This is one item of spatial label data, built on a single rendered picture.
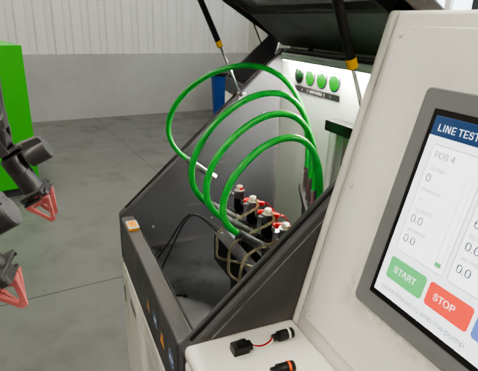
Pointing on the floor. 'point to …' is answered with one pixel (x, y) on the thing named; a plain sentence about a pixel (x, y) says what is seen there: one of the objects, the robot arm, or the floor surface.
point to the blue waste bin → (218, 85)
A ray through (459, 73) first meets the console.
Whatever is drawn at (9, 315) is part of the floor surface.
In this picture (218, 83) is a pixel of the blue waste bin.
